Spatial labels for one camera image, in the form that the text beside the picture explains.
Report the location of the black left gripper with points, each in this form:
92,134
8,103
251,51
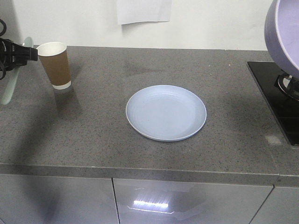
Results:
17,53

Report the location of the mint green plastic spoon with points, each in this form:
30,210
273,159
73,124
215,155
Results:
8,93

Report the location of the brown paper cup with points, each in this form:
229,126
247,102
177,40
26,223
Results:
54,58

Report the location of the lavender plastic bowl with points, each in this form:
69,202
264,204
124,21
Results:
281,34

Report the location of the light blue plastic plate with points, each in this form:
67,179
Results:
166,113

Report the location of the white cabinet door left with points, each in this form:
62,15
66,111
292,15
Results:
28,199

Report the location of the black gas cooktop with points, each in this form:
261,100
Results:
281,91

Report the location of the white upper drawer front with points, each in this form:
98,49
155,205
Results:
280,207

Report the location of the white paper sheet on wall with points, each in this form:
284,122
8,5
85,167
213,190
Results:
135,11

